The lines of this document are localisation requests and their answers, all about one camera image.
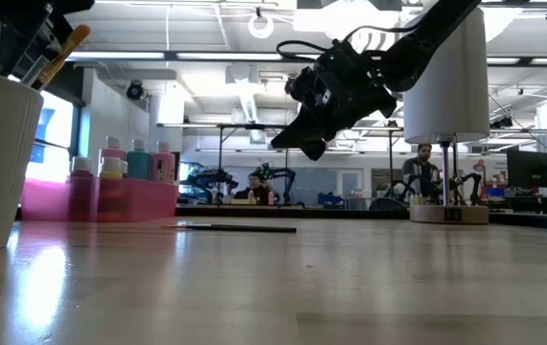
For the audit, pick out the person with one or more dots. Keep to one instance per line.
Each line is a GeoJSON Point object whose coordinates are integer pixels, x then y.
{"type": "Point", "coordinates": [421, 170]}
{"type": "Point", "coordinates": [256, 189]}

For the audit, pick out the black paintbrush tan bristles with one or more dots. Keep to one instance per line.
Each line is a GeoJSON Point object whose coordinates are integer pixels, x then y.
{"type": "Point", "coordinates": [254, 229]}

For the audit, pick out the black ceiling spotlight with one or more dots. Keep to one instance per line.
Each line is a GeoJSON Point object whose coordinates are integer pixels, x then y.
{"type": "Point", "coordinates": [134, 90]}

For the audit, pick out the small yellow paint bottle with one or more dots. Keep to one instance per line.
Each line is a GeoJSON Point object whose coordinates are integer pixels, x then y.
{"type": "Point", "coordinates": [111, 175]}

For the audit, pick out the table lamp white shade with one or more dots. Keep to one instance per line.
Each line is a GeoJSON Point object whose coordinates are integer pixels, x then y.
{"type": "Point", "coordinates": [450, 72]}

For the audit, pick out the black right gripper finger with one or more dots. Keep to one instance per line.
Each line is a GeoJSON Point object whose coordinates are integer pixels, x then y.
{"type": "Point", "coordinates": [302, 134]}
{"type": "Point", "coordinates": [315, 151]}

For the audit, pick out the long ceiling light bar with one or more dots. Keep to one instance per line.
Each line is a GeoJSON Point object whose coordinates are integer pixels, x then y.
{"type": "Point", "coordinates": [182, 56]}

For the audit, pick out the pink plastic tray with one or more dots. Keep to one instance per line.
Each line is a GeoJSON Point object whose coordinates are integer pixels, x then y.
{"type": "Point", "coordinates": [148, 201]}

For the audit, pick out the white ribbed cup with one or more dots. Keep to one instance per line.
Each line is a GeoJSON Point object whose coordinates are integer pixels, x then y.
{"type": "Point", "coordinates": [0, 158]}

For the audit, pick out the black paintbrush orange bristles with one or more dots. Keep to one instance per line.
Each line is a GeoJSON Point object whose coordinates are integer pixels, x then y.
{"type": "Point", "coordinates": [72, 43]}

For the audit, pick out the black monitor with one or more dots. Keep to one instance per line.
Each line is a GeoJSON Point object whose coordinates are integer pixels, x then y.
{"type": "Point", "coordinates": [531, 168]}

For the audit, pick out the background black robot arm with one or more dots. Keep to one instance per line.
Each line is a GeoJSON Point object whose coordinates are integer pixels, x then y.
{"type": "Point", "coordinates": [278, 175]}

